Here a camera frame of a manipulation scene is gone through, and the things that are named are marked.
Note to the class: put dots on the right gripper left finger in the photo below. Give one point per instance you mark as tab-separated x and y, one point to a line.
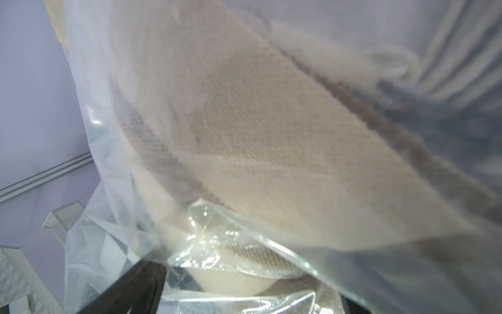
139	290

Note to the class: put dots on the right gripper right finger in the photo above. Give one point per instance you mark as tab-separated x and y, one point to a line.
350	307

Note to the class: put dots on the clear plastic vacuum bag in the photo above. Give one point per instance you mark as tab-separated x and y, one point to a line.
214	265

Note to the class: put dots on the beige brown striped scarf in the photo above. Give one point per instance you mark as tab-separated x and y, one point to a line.
218	113

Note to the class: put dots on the white mesh two-tier shelf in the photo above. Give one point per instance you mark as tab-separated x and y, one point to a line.
33	275

